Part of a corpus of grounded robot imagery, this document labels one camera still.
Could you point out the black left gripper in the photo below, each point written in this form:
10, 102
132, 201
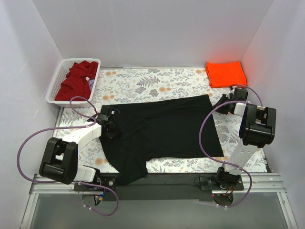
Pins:
114, 129

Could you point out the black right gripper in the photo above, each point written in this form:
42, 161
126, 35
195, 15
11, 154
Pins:
224, 105

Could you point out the black t-shirt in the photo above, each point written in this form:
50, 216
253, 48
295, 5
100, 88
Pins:
170, 128

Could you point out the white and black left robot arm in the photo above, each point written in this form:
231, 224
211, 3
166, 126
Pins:
60, 159

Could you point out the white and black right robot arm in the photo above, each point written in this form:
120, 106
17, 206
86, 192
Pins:
257, 129

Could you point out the folded orange t-shirt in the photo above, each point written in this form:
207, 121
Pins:
225, 74

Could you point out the floral patterned table mat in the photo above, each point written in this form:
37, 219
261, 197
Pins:
121, 86

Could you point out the lavender garment in basket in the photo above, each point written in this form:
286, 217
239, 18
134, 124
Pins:
90, 83

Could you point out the red t-shirt in basket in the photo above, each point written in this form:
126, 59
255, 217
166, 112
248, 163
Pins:
77, 81

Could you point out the white plastic laundry basket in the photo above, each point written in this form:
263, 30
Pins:
60, 75

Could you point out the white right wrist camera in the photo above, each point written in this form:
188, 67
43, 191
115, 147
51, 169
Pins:
231, 93

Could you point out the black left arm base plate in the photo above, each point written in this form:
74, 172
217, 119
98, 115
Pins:
107, 181

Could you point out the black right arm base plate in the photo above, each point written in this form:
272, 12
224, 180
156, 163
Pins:
209, 183

